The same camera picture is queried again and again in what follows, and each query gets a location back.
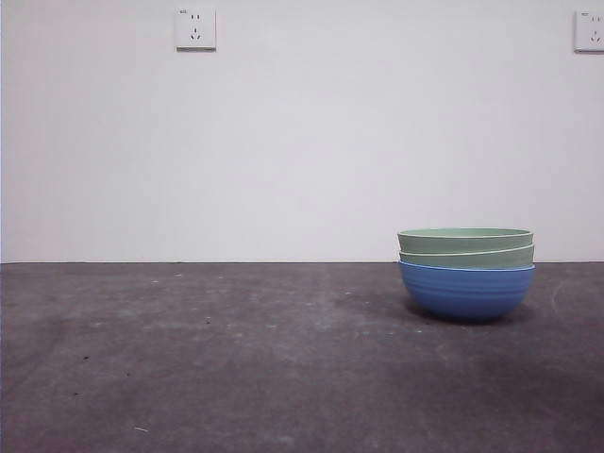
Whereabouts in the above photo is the pale green ribbed bowl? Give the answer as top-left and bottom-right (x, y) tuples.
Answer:
(396, 227), (536, 256)
(397, 243), (537, 272)

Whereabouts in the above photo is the blue ribbed bowl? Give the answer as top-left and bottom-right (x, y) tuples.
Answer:
(397, 260), (537, 325)

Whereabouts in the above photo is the white wall socket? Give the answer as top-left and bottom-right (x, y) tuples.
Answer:
(573, 9), (604, 54)
(176, 6), (218, 53)

